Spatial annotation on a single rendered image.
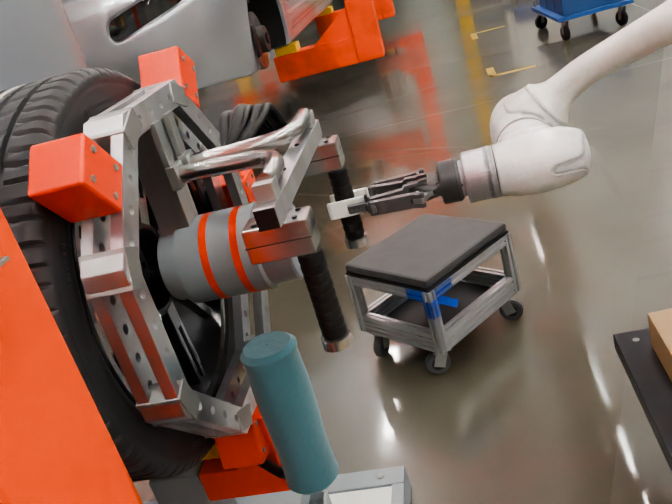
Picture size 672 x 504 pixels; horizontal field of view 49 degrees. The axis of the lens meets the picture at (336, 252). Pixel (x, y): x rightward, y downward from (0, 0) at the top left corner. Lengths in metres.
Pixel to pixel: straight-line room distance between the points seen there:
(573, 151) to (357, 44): 3.51
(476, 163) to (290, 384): 0.47
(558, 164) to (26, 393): 0.87
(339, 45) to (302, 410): 3.73
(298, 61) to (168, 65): 3.48
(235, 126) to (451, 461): 1.09
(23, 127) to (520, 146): 0.75
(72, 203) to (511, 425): 1.39
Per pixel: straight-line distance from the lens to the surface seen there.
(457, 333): 2.20
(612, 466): 1.88
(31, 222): 0.96
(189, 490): 1.43
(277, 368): 1.08
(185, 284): 1.15
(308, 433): 1.15
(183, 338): 1.31
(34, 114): 1.06
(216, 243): 1.12
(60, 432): 0.72
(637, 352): 1.70
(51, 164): 0.93
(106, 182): 0.94
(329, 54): 4.70
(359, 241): 1.31
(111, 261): 0.94
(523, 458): 1.92
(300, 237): 0.93
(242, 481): 1.38
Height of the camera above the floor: 1.25
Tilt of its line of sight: 22 degrees down
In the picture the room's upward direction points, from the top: 17 degrees counter-clockwise
